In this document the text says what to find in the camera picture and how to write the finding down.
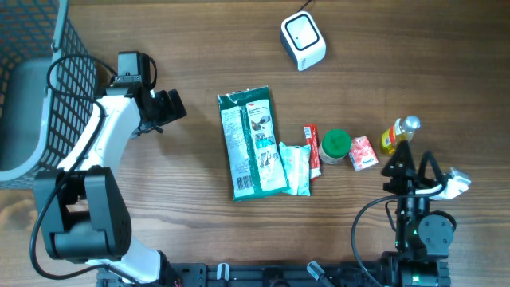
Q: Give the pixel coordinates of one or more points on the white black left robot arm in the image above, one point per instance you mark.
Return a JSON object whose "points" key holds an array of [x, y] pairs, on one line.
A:
{"points": [[82, 221]]}

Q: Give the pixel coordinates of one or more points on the teal wipes packet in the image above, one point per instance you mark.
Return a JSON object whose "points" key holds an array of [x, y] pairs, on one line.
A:
{"points": [[296, 162]]}

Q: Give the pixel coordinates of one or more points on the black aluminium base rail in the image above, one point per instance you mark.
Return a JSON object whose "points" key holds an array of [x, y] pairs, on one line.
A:
{"points": [[342, 275]]}

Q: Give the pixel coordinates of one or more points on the green lidded jar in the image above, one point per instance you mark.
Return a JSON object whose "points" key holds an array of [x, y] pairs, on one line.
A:
{"points": [[334, 146]]}

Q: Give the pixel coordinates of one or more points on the green sponge package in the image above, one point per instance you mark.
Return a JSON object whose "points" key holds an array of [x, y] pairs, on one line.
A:
{"points": [[247, 121]]}

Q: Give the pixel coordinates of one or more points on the yellow dish soap bottle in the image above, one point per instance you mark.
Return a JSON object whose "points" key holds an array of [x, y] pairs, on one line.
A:
{"points": [[401, 129]]}

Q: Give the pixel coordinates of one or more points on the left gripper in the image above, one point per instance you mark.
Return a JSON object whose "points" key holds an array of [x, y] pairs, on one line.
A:
{"points": [[169, 111]]}

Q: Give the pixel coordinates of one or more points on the white barcode scanner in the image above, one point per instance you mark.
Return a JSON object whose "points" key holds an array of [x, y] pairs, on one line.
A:
{"points": [[302, 40]]}

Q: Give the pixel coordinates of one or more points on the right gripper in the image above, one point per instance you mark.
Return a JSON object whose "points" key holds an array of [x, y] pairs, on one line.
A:
{"points": [[408, 182]]}

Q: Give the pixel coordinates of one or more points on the red patterned small carton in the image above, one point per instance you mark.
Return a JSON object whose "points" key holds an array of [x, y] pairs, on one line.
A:
{"points": [[362, 154]]}

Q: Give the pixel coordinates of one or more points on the dark grey mesh basket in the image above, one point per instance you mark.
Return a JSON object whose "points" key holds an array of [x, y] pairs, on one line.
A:
{"points": [[43, 70]]}

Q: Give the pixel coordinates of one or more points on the red stick packet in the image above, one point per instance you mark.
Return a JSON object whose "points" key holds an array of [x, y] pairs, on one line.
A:
{"points": [[311, 136]]}

